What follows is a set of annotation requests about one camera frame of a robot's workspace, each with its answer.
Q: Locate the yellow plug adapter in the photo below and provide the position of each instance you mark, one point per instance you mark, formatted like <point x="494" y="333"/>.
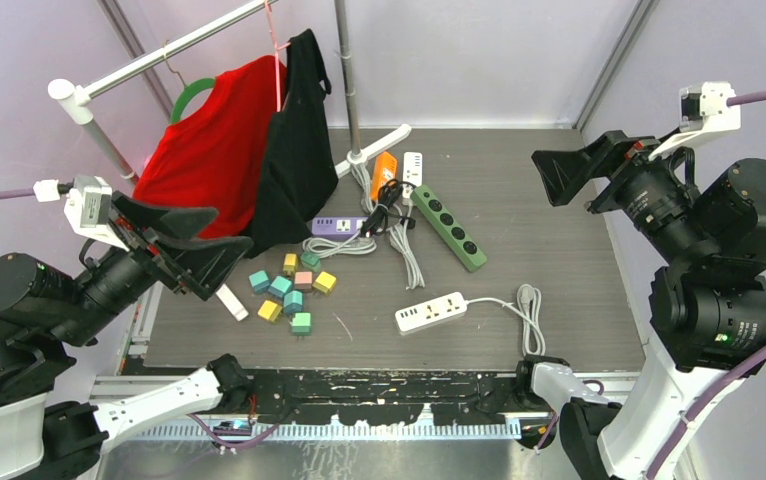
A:
<point x="290" y="264"/>

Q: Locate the purple power strip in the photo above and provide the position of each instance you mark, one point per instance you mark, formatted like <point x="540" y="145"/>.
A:
<point x="336" y="228"/>

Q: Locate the orange power strip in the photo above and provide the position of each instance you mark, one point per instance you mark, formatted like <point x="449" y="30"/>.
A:
<point x="385" y="170"/>

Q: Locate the red t-shirt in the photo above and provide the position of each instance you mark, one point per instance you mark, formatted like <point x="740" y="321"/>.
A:
<point x="212" y="157"/>

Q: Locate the metal clothes rack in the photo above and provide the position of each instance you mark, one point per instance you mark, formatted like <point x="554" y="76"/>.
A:
<point x="75" y="99"/>

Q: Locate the teal adapters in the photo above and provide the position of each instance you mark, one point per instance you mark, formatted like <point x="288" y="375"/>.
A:
<point x="293" y="302"/>

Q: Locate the black garment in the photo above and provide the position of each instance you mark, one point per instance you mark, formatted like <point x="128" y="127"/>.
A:
<point x="298" y="174"/>

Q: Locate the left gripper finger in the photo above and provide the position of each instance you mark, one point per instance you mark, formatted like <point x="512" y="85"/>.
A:
<point x="199" y="266"/>
<point x="178" y="222"/>

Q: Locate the pink plug adapter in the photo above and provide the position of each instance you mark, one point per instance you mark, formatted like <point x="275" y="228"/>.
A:
<point x="303" y="281"/>

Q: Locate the green power strip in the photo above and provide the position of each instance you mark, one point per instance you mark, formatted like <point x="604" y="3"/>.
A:
<point x="448" y="228"/>

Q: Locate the white power strip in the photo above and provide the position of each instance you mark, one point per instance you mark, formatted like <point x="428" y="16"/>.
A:
<point x="412" y="175"/>
<point x="431" y="312"/>

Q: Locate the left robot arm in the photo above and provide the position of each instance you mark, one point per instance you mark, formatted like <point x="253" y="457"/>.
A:
<point x="44" y="311"/>

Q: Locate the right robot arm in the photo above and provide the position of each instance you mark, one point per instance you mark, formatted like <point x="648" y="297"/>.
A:
<point x="707" y="302"/>

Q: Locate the pink clothes hanger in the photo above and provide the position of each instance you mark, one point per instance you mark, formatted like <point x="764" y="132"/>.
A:
<point x="277" y="48"/>

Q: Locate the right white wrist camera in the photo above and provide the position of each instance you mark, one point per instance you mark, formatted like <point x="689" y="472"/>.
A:
<point x="704" y="117"/>

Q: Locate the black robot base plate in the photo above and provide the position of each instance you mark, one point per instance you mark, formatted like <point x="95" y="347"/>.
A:
<point x="382" y="397"/>

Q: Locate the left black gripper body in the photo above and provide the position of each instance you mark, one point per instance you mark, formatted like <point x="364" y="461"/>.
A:
<point x="139" y="241"/>

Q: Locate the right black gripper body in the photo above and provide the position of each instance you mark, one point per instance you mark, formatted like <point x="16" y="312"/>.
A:
<point x="619" y="151"/>

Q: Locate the green clothes hanger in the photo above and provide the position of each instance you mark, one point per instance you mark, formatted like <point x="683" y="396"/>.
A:
<point x="189" y="92"/>

